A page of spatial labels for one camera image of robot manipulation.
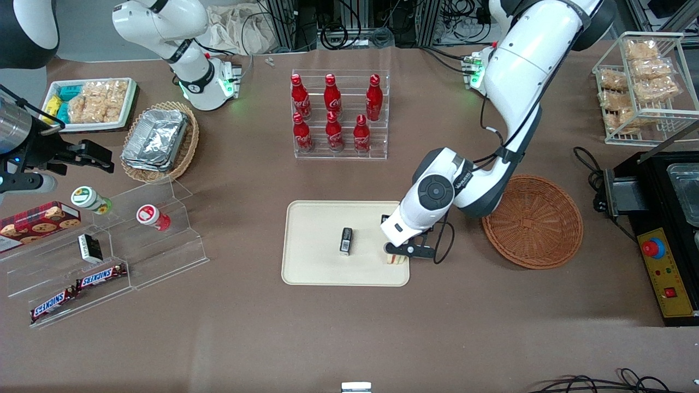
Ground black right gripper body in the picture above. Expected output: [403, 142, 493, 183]
[0, 131, 84, 176]

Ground white rectangular snack tray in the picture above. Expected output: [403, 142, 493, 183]
[40, 78, 139, 134]

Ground cream plastic tray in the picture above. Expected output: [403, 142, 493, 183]
[281, 200, 411, 288]

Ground oval light wicker basket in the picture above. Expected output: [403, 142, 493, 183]
[120, 100, 200, 184]

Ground round brown wicker basket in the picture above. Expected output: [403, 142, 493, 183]
[481, 174, 584, 270]

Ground green sunflower yogurt cup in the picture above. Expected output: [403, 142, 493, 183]
[70, 186, 114, 215]

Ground rice cracker bag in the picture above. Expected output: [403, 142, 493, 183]
[68, 93, 103, 124]
[625, 39, 660, 61]
[631, 58, 676, 80]
[82, 80, 131, 122]
[611, 108, 644, 135]
[599, 69, 629, 92]
[601, 90, 633, 112]
[633, 76, 681, 103]

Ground stacked aluminium foil containers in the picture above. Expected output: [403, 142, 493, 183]
[121, 109, 189, 173]

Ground red tartan cookie box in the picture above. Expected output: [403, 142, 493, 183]
[0, 201, 82, 253]

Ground red strawberry yogurt cup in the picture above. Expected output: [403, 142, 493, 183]
[135, 204, 171, 232]

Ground clear acrylic bottle rack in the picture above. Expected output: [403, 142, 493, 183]
[291, 69, 390, 161]

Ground red cola bottle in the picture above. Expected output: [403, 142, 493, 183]
[323, 73, 343, 118]
[353, 114, 372, 154]
[290, 74, 312, 121]
[325, 111, 345, 153]
[365, 74, 384, 122]
[292, 112, 315, 154]

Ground clear acrylic tiered shelf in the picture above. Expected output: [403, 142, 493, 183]
[0, 177, 210, 329]

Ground Snickers chocolate bar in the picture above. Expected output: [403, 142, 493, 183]
[74, 263, 128, 291]
[29, 285, 79, 324]

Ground beige cloth bag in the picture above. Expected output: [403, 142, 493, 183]
[204, 4, 274, 56]

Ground black heating appliance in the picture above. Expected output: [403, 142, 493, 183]
[603, 150, 699, 328]

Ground yellow control panel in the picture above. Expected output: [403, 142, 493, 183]
[637, 227, 696, 319]

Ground clear glass container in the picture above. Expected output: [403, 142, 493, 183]
[667, 162, 699, 228]

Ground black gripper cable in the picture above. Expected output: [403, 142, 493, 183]
[430, 217, 455, 265]

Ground black appliance power cable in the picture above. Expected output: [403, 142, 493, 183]
[572, 146, 608, 215]

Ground coiled black cable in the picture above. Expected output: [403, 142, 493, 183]
[319, 21, 395, 50]

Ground black floor cable bundle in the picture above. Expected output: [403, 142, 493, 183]
[523, 368, 699, 393]

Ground aluminium frame profile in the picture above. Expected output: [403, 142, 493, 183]
[261, 0, 318, 53]

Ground white wire rack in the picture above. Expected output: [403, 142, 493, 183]
[592, 31, 699, 146]

